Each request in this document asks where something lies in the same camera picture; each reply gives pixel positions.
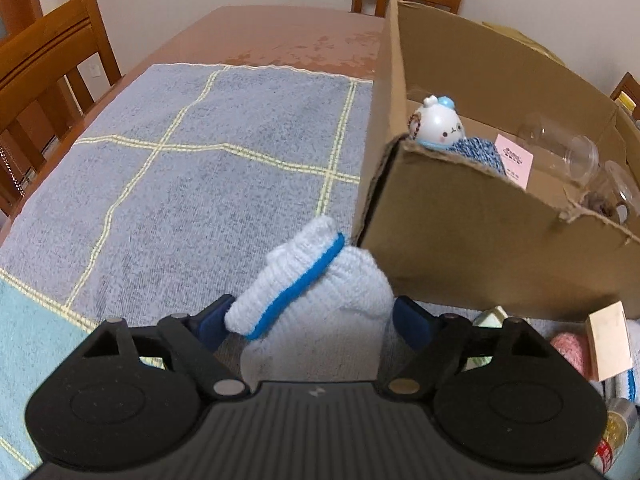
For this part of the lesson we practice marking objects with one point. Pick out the light blue round figurine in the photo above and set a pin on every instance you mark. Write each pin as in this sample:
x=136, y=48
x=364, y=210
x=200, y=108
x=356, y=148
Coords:
x=440, y=125

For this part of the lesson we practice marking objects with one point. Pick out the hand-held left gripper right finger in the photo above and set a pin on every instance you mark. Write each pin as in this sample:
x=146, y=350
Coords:
x=412, y=322

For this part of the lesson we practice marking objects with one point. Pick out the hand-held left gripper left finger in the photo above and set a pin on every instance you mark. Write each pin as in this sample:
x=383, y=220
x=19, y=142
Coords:
x=210, y=327

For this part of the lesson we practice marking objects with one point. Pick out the blue checked towel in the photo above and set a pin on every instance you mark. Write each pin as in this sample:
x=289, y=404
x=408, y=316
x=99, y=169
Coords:
x=200, y=185

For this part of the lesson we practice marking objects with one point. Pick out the beige tall box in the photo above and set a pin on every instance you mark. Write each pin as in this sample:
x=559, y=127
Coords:
x=610, y=340

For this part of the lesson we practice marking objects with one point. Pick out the clear jar of yellow capsules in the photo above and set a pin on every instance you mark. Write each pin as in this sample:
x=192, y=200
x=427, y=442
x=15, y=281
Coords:
x=617, y=435

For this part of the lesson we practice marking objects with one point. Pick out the blue knitted sock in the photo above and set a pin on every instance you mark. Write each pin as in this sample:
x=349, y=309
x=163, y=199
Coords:
x=475, y=155

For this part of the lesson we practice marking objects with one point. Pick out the brown cardboard box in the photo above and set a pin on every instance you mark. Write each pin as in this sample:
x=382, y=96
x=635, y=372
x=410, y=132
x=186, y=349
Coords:
x=475, y=240

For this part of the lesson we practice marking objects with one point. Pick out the white sock with blue stripe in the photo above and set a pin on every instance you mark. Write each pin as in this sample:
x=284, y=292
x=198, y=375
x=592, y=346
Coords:
x=625, y=385
x=340, y=300

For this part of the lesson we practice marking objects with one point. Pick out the clear jar of brown pieces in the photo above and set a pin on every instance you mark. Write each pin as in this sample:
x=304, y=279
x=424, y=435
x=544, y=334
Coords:
x=607, y=195

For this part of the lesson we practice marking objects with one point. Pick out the pink box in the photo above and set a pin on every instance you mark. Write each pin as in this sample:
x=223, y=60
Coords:
x=515, y=160

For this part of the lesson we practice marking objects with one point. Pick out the clear plastic jar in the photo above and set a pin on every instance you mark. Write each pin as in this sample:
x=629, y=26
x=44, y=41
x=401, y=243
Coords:
x=560, y=147

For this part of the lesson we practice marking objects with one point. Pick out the pink knitted sock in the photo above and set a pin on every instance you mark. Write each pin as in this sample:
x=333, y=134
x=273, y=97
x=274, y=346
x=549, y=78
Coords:
x=572, y=355

